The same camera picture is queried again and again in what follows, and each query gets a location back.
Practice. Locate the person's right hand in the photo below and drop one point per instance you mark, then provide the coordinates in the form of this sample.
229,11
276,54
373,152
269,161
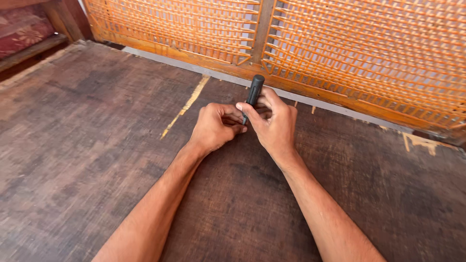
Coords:
275,123

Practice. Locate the person's left hand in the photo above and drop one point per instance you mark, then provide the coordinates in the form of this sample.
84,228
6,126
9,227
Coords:
213,126

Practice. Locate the person's left fingers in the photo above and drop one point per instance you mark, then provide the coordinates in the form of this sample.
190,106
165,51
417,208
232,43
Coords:
236,120

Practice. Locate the orange woven cane headboard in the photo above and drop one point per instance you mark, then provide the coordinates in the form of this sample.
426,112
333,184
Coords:
291,47

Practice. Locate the red floral cushion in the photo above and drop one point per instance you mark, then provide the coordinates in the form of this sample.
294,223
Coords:
22,29

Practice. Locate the brown wooden bench frame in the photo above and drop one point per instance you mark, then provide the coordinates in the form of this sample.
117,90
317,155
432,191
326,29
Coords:
43,32

